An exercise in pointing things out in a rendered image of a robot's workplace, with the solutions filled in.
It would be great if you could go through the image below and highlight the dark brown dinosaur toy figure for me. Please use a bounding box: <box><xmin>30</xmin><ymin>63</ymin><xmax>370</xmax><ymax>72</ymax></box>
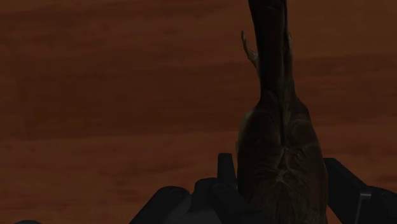
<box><xmin>235</xmin><ymin>0</ymin><xmax>330</xmax><ymax>224</ymax></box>

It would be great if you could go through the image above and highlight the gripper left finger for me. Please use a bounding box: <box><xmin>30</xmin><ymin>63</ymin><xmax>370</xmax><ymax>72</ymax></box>
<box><xmin>129</xmin><ymin>153</ymin><xmax>267</xmax><ymax>224</ymax></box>

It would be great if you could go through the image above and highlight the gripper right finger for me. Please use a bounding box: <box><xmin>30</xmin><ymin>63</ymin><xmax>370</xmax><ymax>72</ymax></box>
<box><xmin>322</xmin><ymin>157</ymin><xmax>397</xmax><ymax>224</ymax></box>

